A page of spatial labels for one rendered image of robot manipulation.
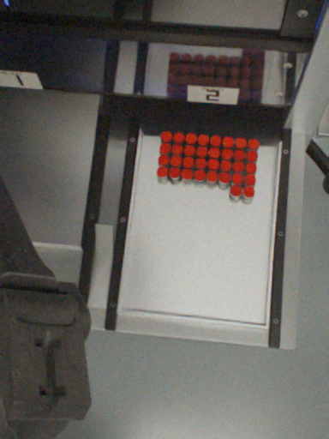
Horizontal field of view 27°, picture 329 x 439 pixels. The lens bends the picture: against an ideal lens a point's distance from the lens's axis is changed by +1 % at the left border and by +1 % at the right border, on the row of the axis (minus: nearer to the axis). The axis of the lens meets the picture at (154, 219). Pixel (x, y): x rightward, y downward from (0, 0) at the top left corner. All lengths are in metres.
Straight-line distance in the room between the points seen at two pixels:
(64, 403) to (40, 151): 0.76
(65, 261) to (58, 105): 0.30
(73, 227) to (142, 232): 0.13
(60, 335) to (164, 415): 1.45
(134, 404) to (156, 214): 0.95
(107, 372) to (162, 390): 0.17
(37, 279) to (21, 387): 0.13
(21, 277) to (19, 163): 0.64
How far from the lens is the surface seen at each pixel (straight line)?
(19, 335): 0.65
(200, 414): 2.10
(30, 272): 0.71
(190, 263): 1.24
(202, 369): 2.10
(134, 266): 1.24
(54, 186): 1.30
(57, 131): 1.34
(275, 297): 1.22
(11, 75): 1.23
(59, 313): 0.68
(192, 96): 1.20
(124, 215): 1.25
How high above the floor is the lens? 2.10
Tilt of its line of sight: 75 degrees down
